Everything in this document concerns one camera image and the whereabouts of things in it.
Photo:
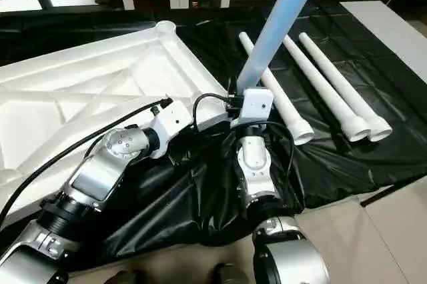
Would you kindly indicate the white plastic table leg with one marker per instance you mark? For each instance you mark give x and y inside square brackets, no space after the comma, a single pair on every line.
[347,87]
[280,97]
[280,17]
[327,90]

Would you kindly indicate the white plastic table top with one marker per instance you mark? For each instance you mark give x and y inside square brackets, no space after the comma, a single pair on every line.
[80,90]

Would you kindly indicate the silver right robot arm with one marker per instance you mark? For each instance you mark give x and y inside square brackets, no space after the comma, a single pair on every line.
[253,164]

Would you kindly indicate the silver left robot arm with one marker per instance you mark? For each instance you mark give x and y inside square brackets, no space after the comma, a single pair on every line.
[100,170]

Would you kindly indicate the black work mat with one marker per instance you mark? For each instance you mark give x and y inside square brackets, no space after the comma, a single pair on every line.
[187,197]

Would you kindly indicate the white flat board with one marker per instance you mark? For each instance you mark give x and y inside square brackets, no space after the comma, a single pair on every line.
[393,27]

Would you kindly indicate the black right robot foot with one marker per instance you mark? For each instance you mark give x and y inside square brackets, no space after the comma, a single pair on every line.
[232,274]

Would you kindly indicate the black robot foot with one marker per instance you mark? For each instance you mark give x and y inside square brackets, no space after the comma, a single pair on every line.
[120,277]
[232,274]

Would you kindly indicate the black left robot foot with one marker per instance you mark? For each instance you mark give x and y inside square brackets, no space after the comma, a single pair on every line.
[120,277]

